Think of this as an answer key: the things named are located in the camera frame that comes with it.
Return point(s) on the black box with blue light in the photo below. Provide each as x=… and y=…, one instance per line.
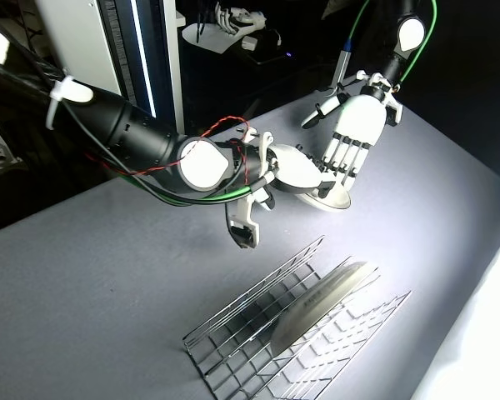
x=275, y=54

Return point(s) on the silver usb adapter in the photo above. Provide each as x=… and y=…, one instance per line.
x=342, y=66

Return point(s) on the white backdrop sheet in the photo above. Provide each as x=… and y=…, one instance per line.
x=483, y=333

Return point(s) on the white robot lift column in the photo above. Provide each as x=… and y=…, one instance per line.
x=79, y=41

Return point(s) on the white plate with black rim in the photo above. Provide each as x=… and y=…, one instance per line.
x=333, y=201
x=316, y=308

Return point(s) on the white power adapter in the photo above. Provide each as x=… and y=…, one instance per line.
x=249, y=42

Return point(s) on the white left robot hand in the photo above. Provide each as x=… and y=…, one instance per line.
x=362, y=118

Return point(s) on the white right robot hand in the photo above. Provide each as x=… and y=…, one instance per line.
x=296, y=171

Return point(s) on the spare white robot hand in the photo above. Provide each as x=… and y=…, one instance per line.
x=239, y=18

